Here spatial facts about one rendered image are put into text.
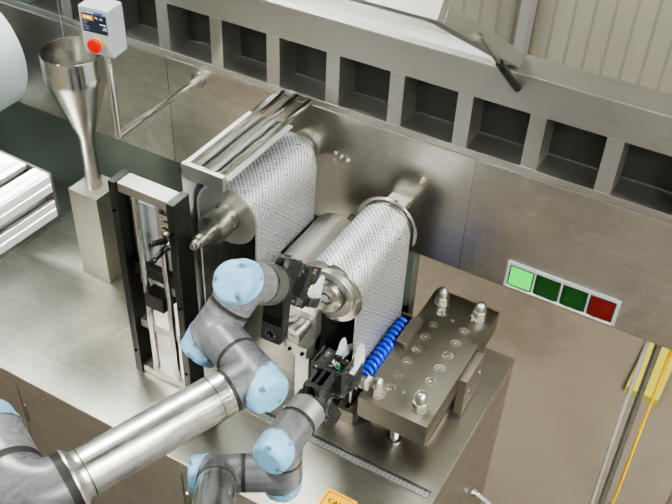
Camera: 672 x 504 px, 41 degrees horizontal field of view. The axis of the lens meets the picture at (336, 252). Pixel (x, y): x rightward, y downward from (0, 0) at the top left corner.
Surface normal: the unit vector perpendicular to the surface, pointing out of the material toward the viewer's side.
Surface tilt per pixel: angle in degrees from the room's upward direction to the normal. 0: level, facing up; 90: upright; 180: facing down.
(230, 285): 50
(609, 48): 90
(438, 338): 0
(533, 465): 0
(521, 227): 90
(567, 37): 90
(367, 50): 90
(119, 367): 0
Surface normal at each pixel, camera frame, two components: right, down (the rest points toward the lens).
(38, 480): 0.15, -0.53
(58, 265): 0.04, -0.77
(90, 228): -0.49, 0.55
